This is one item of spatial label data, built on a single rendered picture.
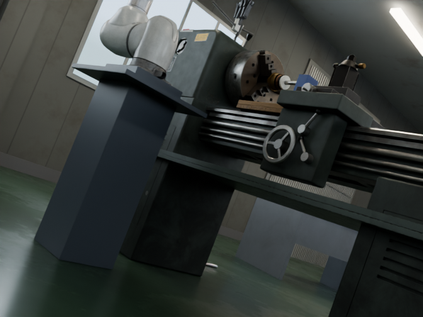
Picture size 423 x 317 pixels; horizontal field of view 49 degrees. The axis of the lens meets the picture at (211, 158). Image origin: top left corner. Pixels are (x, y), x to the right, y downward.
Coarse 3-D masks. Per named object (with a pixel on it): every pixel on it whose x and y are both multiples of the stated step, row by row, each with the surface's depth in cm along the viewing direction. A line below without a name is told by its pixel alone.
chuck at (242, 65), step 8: (240, 56) 238; (248, 56) 234; (256, 56) 235; (272, 56) 241; (240, 64) 233; (248, 64) 232; (256, 64) 236; (280, 64) 246; (232, 72) 236; (240, 72) 231; (248, 72) 233; (256, 72) 237; (280, 72) 247; (232, 80) 236; (240, 80) 231; (248, 80) 234; (256, 80) 237; (264, 80) 246; (232, 88) 237; (240, 88) 232; (248, 88) 235; (232, 96) 241; (264, 96) 243; (272, 96) 246
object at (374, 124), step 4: (296, 88) 189; (300, 88) 187; (316, 88) 181; (320, 88) 179; (324, 88) 178; (328, 88) 177; (328, 92) 176; (332, 92) 175; (336, 92) 177; (372, 124) 194; (376, 124) 196; (380, 128) 198; (384, 128) 200
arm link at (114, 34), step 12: (132, 0) 208; (144, 0) 209; (120, 12) 206; (132, 12) 205; (144, 12) 210; (108, 24) 208; (120, 24) 204; (132, 24) 203; (108, 36) 206; (120, 36) 202; (108, 48) 210; (120, 48) 204
